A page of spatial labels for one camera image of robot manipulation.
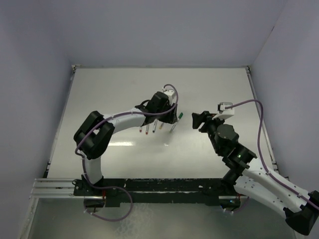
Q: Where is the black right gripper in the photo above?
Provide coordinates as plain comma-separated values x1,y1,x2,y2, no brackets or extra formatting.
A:
192,111,226,154

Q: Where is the blue marker pen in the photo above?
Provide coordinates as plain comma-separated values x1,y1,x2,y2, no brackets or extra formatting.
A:
152,120,157,133

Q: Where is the green marker pen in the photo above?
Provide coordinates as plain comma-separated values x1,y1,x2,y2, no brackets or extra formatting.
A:
169,118,180,133

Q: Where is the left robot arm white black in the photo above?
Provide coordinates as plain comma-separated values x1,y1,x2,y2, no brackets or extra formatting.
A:
74,90,178,195

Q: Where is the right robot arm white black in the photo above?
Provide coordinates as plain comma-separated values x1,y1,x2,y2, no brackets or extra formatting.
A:
192,111,319,236

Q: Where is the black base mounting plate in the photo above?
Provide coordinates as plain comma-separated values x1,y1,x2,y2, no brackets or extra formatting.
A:
72,178,241,210

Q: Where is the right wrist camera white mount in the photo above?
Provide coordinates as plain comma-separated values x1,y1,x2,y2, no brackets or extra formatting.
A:
213,102,235,120

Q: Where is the aluminium rail right table edge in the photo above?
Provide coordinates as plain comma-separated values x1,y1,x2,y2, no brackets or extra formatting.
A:
245,66,279,172

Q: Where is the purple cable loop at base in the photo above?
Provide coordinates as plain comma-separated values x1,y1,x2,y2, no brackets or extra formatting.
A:
83,187,134,222

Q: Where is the aluminium rail front edge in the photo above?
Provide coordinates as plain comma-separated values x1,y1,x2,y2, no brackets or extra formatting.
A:
30,178,74,199

